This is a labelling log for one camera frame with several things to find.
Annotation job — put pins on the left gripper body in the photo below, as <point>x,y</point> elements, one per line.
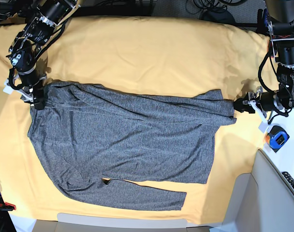
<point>253,100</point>

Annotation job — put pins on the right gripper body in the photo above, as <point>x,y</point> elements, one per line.
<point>28,92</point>

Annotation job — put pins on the grey long-sleeve shirt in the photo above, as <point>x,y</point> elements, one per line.
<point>96,145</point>

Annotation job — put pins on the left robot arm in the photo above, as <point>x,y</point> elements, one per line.
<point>278,20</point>

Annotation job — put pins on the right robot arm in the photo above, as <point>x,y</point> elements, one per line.
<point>46,26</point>

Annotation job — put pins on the blue black tape measure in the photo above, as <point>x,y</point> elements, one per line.
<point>276,138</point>

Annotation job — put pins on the yellow table cloth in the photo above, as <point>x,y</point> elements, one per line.
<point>146,55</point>

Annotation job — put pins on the red black clamp left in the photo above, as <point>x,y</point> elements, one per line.
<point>7,207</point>

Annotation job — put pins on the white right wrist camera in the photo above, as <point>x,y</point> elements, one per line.
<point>7,88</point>

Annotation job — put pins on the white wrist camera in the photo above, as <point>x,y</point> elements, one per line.
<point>7,88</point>
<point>263,127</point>

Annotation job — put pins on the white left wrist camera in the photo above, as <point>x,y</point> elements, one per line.
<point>263,127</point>

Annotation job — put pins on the black textured handle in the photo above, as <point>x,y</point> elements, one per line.
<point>289,178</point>

